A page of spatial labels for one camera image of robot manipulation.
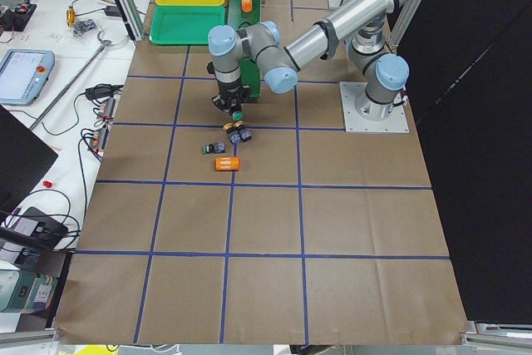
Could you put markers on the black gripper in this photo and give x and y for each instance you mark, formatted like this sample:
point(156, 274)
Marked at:
point(229, 91)

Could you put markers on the green push button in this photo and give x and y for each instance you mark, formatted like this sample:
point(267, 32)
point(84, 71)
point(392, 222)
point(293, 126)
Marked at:
point(214, 148)
point(237, 115)

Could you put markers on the yellow push button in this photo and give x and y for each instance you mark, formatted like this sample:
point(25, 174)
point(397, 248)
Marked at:
point(232, 133)
point(244, 132)

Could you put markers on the orange cylinder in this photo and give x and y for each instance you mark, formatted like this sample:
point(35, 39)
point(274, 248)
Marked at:
point(247, 6)
point(229, 163)

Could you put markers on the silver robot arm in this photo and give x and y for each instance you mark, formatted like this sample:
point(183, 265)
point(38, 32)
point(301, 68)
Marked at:
point(359, 21)

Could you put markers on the green plastic tray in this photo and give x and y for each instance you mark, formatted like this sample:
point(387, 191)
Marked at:
point(184, 25)

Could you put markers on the green conveyor belt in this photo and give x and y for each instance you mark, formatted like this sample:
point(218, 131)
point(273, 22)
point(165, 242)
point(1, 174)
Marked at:
point(237, 19)

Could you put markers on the black power adapter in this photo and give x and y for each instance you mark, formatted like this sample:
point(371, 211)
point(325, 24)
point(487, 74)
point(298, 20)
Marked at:
point(101, 91)

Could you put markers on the metal reacher rod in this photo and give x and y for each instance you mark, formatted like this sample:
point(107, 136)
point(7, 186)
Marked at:
point(104, 43)

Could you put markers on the blue teach pendant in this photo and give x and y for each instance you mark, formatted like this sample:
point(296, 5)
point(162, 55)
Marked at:
point(24, 72)

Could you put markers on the teal device box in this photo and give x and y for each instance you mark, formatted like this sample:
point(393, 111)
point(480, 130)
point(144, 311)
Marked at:
point(24, 291)

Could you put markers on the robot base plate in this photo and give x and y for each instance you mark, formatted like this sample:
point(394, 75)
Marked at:
point(361, 115)

